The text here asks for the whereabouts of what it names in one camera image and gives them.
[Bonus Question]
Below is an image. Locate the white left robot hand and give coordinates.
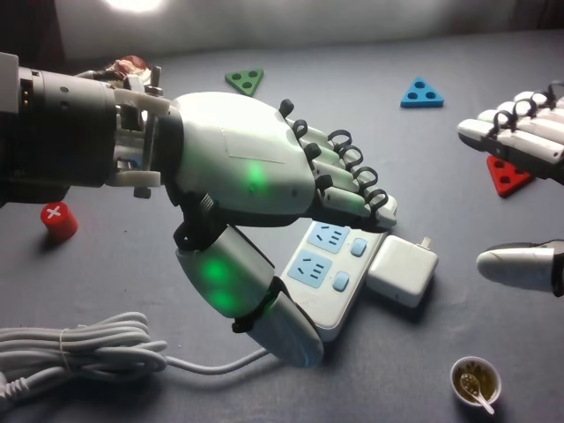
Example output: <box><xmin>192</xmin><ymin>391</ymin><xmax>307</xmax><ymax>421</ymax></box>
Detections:
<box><xmin>165</xmin><ymin>91</ymin><xmax>398</xmax><ymax>369</ymax></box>

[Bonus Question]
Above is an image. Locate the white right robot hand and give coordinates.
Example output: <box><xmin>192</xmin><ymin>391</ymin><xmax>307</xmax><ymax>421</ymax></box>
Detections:
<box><xmin>456</xmin><ymin>80</ymin><xmax>564</xmax><ymax>297</ymax></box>

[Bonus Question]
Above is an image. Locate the white power strip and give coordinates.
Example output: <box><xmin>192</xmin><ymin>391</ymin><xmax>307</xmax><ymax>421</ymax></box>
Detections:
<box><xmin>275</xmin><ymin>219</ymin><xmax>389</xmax><ymax>343</ymax></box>

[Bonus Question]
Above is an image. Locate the white power adapter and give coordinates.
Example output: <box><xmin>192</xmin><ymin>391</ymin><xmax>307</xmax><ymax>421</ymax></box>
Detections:
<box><xmin>366</xmin><ymin>234</ymin><xmax>440</xmax><ymax>308</ymax></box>

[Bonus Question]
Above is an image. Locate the red triangle block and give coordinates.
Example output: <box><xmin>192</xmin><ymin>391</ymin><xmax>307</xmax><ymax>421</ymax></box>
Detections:
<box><xmin>486</xmin><ymin>153</ymin><xmax>533</xmax><ymax>198</ymax></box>

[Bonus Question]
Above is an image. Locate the green triangle block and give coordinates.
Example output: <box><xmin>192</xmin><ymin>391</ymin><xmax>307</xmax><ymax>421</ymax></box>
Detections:
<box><xmin>224</xmin><ymin>68</ymin><xmax>265</xmax><ymax>99</ymax></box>

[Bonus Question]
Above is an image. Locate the blue triangle block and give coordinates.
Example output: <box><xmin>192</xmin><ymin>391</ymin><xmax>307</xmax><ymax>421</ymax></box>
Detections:
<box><xmin>399</xmin><ymin>76</ymin><xmax>445</xmax><ymax>109</ymax></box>

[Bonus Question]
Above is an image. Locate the toy cupcake with white frosting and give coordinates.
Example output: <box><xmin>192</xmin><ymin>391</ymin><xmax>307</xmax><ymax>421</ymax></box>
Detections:
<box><xmin>103</xmin><ymin>55</ymin><xmax>153</xmax><ymax>85</ymax></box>

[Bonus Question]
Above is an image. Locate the grey table cloth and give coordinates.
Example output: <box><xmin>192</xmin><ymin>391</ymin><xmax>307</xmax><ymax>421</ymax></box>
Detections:
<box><xmin>0</xmin><ymin>41</ymin><xmax>564</xmax><ymax>423</ymax></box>

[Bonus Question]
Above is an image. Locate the red cylinder with white cross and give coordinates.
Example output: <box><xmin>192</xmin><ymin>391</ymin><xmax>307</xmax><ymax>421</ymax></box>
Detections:
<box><xmin>40</xmin><ymin>201</ymin><xmax>79</xmax><ymax>241</ymax></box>

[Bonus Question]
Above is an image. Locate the dark curtain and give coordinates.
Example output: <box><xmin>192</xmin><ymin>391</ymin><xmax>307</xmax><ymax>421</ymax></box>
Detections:
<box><xmin>0</xmin><ymin>0</ymin><xmax>65</xmax><ymax>63</ymax></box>

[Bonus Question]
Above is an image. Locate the small white bowl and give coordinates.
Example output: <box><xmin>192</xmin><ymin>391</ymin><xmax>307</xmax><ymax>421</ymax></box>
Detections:
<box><xmin>449</xmin><ymin>355</ymin><xmax>502</xmax><ymax>405</ymax></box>

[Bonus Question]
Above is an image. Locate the small white spoon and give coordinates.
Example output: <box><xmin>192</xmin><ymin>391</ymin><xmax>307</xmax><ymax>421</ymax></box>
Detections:
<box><xmin>459</xmin><ymin>373</ymin><xmax>495</xmax><ymax>415</ymax></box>

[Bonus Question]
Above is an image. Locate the white power strip cable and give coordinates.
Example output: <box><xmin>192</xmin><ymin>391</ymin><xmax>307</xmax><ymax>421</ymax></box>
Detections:
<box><xmin>0</xmin><ymin>311</ymin><xmax>283</xmax><ymax>404</ymax></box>

